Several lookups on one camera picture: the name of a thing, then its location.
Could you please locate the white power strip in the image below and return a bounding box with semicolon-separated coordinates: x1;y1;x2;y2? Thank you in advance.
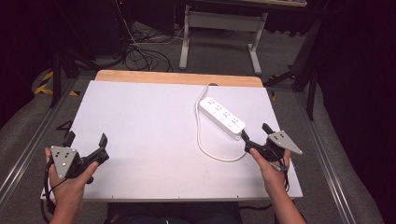
198;96;247;141

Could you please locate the tangle of black floor cables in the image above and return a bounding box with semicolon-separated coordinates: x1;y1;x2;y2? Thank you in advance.
112;0;188;73

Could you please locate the person's right hand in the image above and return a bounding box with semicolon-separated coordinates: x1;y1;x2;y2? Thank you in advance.
248;147;292;194

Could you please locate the aluminium floor rail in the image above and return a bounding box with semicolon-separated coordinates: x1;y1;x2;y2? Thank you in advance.
293;91;359;224
0;77;78;203

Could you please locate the black tripod stand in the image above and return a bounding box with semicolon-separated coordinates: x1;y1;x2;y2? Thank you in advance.
263;12;325;121

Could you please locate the yellow black floor tape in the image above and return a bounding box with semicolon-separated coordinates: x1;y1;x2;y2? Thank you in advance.
33;69;80;97

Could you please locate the person's left hand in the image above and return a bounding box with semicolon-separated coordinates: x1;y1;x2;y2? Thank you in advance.
44;147;100;214

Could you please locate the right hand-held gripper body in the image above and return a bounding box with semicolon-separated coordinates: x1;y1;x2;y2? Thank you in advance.
244;130;304;163

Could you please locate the black metal stand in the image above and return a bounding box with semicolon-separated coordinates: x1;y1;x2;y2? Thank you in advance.
49;36;104;109

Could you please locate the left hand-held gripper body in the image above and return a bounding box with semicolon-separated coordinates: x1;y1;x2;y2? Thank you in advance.
49;145;110;181

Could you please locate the white metal desk frame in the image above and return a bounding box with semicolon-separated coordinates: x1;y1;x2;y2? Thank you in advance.
178;3;269;76

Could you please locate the white board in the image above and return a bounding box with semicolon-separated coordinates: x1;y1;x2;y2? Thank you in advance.
40;79;304;203

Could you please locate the white power strip cable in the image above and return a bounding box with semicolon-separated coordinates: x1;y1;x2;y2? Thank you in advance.
194;82;248;163

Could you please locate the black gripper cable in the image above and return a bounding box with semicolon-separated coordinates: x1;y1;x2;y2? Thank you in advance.
269;158;292;192
39;157;68;224

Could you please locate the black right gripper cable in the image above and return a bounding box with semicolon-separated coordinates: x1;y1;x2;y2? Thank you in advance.
269;158;292;192

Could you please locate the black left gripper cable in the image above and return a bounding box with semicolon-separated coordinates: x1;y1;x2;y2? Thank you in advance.
39;157;68;224

